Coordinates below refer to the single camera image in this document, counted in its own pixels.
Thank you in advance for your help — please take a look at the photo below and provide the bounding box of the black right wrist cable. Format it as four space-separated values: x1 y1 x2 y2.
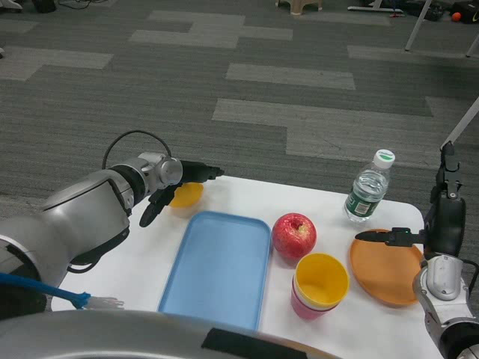
463 260 479 285

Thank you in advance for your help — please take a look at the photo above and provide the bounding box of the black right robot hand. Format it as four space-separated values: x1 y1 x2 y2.
354 141 467 258

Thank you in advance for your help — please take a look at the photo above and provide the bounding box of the orange plastic plate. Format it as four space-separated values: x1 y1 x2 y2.
350 228 426 306

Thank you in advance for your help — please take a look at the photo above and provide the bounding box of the white metal frame table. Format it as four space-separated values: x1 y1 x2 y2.
405 0 479 150

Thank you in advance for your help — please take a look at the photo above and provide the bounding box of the red apple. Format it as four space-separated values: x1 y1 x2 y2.
272 212 318 260

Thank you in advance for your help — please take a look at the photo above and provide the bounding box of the blue plastic tray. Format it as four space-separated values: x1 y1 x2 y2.
157 210 272 332

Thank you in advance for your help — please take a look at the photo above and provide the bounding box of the silver robot chest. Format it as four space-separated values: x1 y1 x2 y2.
0 309 338 359

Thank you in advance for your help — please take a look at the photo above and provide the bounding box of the pink plastic cup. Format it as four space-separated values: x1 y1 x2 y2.
290 287 344 320

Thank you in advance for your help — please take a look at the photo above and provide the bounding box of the clear water bottle green label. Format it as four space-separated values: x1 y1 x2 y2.
343 149 397 224

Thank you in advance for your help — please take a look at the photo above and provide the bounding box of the white plastic cup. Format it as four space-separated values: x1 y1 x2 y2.
291 276 347 313

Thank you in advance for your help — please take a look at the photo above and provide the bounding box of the yellow lemon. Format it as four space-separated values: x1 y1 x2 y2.
167 182 205 219

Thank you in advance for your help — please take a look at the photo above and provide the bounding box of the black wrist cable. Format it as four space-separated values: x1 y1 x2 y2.
66 129 173 273
463 260 479 285

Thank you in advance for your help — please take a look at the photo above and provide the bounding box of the black bag with yellow strap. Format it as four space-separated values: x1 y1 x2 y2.
451 0 479 24

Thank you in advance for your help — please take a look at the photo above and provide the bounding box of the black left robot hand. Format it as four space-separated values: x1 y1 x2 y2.
138 159 226 228

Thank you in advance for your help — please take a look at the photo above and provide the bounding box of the white desk base frame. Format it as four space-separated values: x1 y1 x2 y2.
347 0 405 14

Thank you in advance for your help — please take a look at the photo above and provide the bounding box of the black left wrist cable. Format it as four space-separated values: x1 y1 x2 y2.
66 129 173 273

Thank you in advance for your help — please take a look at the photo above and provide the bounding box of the yellow plastic cup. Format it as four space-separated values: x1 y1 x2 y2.
293 253 350 307

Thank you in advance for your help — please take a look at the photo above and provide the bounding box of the blue braided cable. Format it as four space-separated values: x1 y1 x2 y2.
0 271 124 311

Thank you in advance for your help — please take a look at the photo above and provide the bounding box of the beige plastic stool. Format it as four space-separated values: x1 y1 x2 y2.
275 0 323 16

